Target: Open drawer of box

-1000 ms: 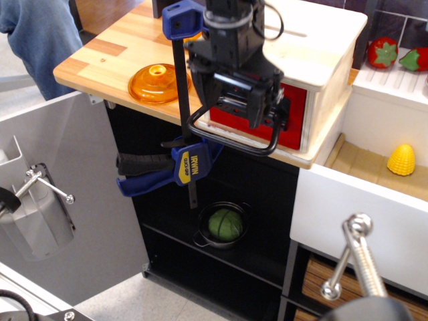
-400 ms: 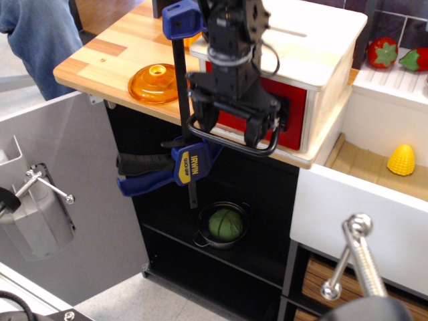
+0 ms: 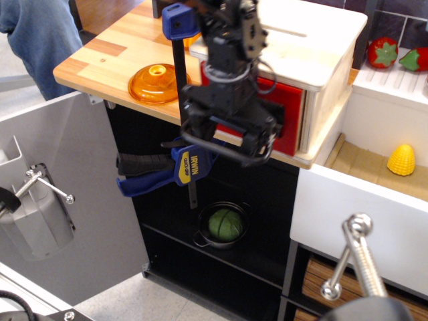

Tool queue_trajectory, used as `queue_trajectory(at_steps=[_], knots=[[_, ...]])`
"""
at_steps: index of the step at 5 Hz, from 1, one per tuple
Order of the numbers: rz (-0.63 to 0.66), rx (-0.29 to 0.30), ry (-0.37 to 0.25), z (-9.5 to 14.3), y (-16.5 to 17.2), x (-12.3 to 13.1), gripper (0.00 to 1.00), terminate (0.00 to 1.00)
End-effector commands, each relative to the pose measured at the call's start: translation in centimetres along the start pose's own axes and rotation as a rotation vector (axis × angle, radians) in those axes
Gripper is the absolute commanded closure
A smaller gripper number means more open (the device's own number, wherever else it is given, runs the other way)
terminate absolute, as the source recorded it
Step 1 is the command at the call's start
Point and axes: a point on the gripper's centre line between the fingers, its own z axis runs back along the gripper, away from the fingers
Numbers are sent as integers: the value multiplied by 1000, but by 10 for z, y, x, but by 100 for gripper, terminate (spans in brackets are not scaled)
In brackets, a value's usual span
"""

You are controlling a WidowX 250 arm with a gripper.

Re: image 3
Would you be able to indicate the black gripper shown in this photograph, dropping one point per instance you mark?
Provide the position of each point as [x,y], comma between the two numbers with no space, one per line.
[228,98]

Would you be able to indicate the black metal drawer handle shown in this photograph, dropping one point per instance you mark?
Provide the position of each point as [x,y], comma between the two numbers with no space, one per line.
[257,116]

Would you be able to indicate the red front wooden drawer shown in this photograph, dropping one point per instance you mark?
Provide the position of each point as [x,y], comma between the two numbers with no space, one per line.
[292,100]

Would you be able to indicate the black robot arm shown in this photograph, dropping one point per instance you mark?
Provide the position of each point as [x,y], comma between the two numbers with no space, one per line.
[235,39]

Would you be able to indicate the blue Irwin bar clamp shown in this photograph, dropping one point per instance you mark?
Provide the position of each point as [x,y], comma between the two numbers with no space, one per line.
[186,163]

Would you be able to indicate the orange plastic lid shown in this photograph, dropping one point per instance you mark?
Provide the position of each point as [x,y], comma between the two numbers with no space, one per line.
[154,84]

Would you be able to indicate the small black pot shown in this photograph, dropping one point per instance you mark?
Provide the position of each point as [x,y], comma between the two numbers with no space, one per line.
[203,238]

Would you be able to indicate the green toy cabbage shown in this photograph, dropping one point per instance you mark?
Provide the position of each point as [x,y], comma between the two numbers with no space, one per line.
[225,225]

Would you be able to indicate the orange cup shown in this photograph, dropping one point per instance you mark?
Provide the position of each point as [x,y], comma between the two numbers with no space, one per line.
[189,41]

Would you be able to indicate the black shelf cabinet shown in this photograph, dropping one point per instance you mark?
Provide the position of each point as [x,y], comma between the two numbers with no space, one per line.
[232,249]

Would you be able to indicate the grey cabinet door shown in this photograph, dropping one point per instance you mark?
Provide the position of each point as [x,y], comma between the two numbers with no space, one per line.
[74,139]

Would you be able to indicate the right steel clamp screw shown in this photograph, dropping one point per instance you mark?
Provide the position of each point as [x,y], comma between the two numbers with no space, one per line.
[356,229]

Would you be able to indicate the steel clamp screw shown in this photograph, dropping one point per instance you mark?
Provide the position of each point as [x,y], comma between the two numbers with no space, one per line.
[356,229]
[10,202]

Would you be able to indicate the red toy strawberry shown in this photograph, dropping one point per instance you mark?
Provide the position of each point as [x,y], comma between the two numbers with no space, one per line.
[382,52]
[415,60]

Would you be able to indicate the yellow toy corn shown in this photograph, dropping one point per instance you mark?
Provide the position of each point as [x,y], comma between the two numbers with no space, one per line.
[402,160]

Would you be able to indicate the left steel clamp screw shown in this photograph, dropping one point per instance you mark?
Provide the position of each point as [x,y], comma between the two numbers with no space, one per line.
[10,202]

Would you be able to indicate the person in blue jeans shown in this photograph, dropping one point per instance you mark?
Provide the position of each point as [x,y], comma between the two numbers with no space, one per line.
[42,34]

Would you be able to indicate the grey door handle holder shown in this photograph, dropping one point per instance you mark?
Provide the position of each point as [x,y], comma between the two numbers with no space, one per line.
[41,227]

